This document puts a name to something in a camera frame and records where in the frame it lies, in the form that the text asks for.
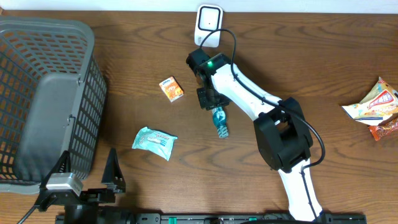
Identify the black right camera cable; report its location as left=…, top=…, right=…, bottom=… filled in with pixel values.
left=198, top=28, right=326, bottom=222

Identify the small orange snack pack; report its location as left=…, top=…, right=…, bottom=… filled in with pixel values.
left=159, top=77, right=184, bottom=103

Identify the light blue tissue pack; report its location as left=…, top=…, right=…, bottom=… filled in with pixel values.
left=132, top=127, right=178, bottom=161

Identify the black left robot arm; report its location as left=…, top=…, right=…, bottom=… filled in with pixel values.
left=32, top=148, right=136, bottom=224

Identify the blue mouthwash bottle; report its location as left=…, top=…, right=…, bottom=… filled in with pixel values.
left=211, top=107, right=229, bottom=139

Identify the black mounting rail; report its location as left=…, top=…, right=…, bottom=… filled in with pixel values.
left=55, top=213, right=368, bottom=224

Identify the black camera cable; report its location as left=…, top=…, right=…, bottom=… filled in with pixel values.
left=198, top=28, right=326, bottom=222
left=17, top=205, right=38, bottom=224

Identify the grey plastic shopping basket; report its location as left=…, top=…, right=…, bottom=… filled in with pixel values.
left=1, top=16, right=107, bottom=195

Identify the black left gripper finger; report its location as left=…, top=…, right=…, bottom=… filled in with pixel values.
left=39, top=151, right=71, bottom=189
left=101, top=148, right=126, bottom=193

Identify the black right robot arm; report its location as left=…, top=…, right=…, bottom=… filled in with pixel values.
left=186, top=48, right=322, bottom=222

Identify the black left camera cable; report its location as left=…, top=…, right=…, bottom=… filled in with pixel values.
left=17, top=205, right=38, bottom=224

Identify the white barcode scanner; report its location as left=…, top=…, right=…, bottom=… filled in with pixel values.
left=194, top=4, right=223, bottom=46

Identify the red chocolate bar wrapper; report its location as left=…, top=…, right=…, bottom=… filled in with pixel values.
left=368, top=118, right=397, bottom=141

